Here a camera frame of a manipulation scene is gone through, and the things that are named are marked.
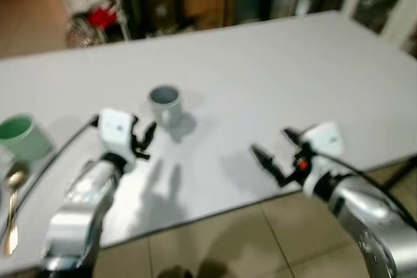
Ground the grey mug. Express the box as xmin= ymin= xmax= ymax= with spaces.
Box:
xmin=149 ymin=85 xmax=184 ymax=130

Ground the black metal table leg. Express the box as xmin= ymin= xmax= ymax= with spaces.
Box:
xmin=377 ymin=157 xmax=417 ymax=192

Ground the green mug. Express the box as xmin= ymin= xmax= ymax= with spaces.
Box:
xmin=0 ymin=114 xmax=53 ymax=162

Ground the red object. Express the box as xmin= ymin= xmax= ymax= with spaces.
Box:
xmin=87 ymin=5 xmax=119 ymax=31

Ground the gold spoon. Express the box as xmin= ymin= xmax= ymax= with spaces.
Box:
xmin=3 ymin=163 xmax=29 ymax=257

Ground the brown cardboard box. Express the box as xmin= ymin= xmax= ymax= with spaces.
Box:
xmin=182 ymin=0 xmax=228 ymax=30

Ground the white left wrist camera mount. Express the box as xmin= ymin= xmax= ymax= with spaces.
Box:
xmin=97 ymin=109 xmax=137 ymax=147

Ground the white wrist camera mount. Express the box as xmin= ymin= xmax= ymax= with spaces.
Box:
xmin=302 ymin=121 xmax=345 ymax=191
xmin=97 ymin=109 xmax=137 ymax=147

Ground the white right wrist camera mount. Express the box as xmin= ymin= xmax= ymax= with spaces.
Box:
xmin=302 ymin=121 xmax=345 ymax=191

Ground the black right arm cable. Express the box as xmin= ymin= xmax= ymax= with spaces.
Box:
xmin=311 ymin=150 xmax=417 ymax=228

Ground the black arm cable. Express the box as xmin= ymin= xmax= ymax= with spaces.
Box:
xmin=0 ymin=116 xmax=100 ymax=243
xmin=311 ymin=150 xmax=417 ymax=228

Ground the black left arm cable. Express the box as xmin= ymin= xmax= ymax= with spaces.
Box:
xmin=0 ymin=116 xmax=100 ymax=243

